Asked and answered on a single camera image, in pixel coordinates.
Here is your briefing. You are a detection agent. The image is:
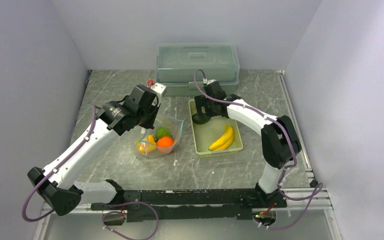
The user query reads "dark green avocado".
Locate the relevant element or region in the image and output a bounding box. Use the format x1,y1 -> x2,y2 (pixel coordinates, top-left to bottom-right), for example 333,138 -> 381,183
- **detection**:
191,113 -> 211,125

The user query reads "green custard apple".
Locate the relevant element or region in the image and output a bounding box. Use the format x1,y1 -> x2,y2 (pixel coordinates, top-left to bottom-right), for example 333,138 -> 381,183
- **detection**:
155,126 -> 173,140

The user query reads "clear zip bag blue zipper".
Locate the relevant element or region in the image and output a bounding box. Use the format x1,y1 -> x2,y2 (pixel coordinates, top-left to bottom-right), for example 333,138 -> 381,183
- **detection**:
134,114 -> 184,159

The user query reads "yellow bell pepper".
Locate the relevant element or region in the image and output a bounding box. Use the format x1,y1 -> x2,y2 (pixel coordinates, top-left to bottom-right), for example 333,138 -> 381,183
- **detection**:
136,134 -> 157,155

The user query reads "yellow banana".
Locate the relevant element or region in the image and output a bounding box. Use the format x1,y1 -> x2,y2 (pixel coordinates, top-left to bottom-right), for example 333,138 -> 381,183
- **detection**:
208,125 -> 235,151

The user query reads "orange fruit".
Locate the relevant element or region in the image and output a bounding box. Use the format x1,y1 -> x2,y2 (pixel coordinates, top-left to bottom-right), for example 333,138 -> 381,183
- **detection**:
156,136 -> 174,148

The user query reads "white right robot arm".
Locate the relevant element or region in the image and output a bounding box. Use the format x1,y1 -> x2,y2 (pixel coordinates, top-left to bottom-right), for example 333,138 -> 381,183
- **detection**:
191,78 -> 302,208

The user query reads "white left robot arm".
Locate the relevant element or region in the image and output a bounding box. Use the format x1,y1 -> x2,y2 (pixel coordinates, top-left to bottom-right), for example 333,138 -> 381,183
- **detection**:
27,83 -> 167,216

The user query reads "pale green perforated basket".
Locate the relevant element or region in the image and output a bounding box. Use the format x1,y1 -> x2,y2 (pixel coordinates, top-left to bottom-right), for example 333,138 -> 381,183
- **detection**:
191,116 -> 244,158

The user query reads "green translucent storage box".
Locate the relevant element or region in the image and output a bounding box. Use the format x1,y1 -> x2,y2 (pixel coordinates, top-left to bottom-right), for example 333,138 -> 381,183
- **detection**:
155,42 -> 240,97

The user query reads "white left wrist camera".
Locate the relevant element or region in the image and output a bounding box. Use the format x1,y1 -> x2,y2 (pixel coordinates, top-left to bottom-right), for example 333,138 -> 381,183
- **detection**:
147,79 -> 167,100

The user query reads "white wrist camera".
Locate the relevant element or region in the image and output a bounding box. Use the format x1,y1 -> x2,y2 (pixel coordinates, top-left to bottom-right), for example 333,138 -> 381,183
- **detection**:
203,79 -> 217,86
147,79 -> 167,100

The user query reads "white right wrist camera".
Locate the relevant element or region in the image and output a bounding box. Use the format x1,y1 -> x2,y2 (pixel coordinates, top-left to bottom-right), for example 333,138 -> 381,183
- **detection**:
203,79 -> 217,86

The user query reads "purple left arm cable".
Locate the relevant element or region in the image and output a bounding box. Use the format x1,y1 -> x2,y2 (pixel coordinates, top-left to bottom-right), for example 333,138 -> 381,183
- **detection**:
21,105 -> 160,240

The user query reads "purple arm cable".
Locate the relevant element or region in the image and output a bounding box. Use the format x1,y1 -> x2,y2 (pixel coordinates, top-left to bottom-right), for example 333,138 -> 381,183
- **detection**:
21,105 -> 160,240
193,68 -> 325,231

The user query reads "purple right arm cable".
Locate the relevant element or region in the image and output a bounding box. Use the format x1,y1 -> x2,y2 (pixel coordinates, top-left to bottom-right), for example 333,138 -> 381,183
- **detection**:
193,68 -> 325,231

